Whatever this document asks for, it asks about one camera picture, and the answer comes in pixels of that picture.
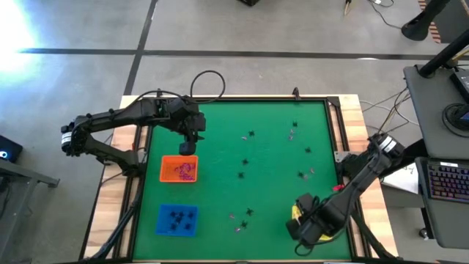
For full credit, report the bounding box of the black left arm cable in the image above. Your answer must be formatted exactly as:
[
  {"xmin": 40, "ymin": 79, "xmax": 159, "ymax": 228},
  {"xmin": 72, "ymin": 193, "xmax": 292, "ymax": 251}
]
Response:
[{"xmin": 189, "ymin": 70, "xmax": 226, "ymax": 104}]

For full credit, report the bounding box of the black aluminium table frame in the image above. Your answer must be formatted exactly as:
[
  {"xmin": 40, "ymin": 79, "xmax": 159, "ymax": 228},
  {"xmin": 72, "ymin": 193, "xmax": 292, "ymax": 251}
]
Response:
[{"xmin": 78, "ymin": 87, "xmax": 400, "ymax": 264}]

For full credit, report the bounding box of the white paper sheet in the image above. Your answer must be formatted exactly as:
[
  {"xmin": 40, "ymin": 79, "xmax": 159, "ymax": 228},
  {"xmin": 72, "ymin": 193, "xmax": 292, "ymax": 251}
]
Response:
[{"xmin": 380, "ymin": 161, "xmax": 421, "ymax": 195}]

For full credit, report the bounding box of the orange plastic basket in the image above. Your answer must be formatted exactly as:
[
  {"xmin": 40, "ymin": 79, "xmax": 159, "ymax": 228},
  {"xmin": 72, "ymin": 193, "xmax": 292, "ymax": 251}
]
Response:
[{"xmin": 159, "ymin": 155, "xmax": 199, "ymax": 183}]

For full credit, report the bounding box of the blue plastic basket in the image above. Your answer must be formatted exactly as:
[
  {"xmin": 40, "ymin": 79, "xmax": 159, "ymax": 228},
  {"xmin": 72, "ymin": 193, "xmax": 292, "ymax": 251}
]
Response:
[{"xmin": 155, "ymin": 203, "xmax": 200, "ymax": 238}]

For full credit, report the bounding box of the black desk leg bar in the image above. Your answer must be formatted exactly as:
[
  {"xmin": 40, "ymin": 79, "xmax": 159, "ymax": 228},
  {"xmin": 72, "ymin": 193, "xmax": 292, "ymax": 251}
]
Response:
[{"xmin": 380, "ymin": 139, "xmax": 428, "ymax": 179}]

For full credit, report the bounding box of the black box device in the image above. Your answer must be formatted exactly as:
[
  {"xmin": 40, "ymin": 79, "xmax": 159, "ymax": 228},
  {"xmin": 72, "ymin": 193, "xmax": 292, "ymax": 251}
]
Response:
[{"xmin": 0, "ymin": 134, "xmax": 24, "ymax": 164}]

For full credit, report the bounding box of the grey side desk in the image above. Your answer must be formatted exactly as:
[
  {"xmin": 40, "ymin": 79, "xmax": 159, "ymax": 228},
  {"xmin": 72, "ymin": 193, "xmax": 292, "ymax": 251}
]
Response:
[{"xmin": 403, "ymin": 64, "xmax": 469, "ymax": 159}]

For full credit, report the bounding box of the grey keyboard desk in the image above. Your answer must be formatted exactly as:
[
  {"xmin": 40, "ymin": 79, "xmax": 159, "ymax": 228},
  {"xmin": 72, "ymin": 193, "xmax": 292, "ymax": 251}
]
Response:
[{"xmin": 416, "ymin": 156, "xmax": 469, "ymax": 250}]

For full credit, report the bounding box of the black stand foot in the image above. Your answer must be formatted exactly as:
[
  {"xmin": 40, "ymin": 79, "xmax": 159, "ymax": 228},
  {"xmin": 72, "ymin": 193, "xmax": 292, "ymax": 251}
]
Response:
[{"xmin": 401, "ymin": 0, "xmax": 452, "ymax": 42}]

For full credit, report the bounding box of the black backlit keyboard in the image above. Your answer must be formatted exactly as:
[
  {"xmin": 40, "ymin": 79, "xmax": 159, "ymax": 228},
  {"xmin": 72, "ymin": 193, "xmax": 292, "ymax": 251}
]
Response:
[{"xmin": 426, "ymin": 161, "xmax": 469, "ymax": 203}]

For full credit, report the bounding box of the black floor cable bundle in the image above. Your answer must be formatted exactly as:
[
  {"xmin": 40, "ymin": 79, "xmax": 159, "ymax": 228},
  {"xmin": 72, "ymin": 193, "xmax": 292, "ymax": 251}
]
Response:
[{"xmin": 360, "ymin": 87, "xmax": 421, "ymax": 135}]

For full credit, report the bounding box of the dark grey cabinet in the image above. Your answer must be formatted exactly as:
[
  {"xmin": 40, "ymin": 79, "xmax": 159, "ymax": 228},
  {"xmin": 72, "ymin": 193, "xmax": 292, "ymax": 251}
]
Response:
[{"xmin": 435, "ymin": 0, "xmax": 469, "ymax": 44}]

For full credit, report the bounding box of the grey metal table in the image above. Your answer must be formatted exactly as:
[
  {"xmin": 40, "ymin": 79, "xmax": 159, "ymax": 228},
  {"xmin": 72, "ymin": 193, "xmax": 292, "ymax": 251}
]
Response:
[{"xmin": 0, "ymin": 158, "xmax": 61, "ymax": 264}]

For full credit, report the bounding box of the black desk device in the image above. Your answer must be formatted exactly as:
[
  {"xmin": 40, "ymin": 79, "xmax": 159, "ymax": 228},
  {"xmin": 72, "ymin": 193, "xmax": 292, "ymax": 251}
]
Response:
[{"xmin": 449, "ymin": 67, "xmax": 469, "ymax": 104}]

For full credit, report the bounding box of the green table mat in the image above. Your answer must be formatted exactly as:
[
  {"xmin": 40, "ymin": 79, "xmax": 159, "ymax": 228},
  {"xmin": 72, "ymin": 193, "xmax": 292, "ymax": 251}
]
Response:
[{"xmin": 132, "ymin": 100, "xmax": 352, "ymax": 261}]

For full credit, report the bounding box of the black round monitor base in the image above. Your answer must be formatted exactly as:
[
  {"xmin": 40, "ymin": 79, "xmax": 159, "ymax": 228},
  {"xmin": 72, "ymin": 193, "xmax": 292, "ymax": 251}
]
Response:
[{"xmin": 442, "ymin": 102, "xmax": 469, "ymax": 133}]

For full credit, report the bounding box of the orange black striped mat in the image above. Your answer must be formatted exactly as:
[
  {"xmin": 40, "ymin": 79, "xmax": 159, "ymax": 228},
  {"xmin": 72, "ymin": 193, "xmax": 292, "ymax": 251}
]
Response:
[{"xmin": 417, "ymin": 0, "xmax": 443, "ymax": 34}]

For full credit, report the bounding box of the yellow plastic basket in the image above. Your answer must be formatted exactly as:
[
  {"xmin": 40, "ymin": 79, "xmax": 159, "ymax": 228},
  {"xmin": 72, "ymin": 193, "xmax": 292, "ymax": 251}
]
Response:
[{"xmin": 291, "ymin": 205, "xmax": 333, "ymax": 242}]

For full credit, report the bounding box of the black slanted pole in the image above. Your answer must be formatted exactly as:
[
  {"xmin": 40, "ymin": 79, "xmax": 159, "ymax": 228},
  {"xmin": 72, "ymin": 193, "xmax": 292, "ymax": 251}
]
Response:
[{"xmin": 418, "ymin": 28, "xmax": 469, "ymax": 78}]

